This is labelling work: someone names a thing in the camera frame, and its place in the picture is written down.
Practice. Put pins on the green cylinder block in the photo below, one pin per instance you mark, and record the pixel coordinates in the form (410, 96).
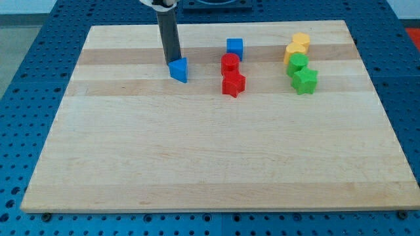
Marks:
(297, 62)

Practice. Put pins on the red star block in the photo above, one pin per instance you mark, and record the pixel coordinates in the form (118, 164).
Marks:
(233, 83)

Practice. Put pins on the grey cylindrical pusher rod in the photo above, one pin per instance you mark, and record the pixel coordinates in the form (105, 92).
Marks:
(167, 22)

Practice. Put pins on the blue cube block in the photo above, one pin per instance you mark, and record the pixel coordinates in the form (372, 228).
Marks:
(235, 46)

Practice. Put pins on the wooden board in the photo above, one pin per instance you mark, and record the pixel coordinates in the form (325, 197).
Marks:
(129, 138)

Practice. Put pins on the blue triangle block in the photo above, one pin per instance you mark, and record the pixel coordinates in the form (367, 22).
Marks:
(178, 70)

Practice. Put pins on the red cylinder block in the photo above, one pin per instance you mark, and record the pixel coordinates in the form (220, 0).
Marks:
(229, 62)

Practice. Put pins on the yellow heart block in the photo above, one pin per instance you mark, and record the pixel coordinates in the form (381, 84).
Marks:
(291, 49)

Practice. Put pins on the yellow hexagon block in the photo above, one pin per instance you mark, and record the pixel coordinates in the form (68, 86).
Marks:
(302, 39)

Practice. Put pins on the green star block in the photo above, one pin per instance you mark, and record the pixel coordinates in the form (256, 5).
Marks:
(305, 81)

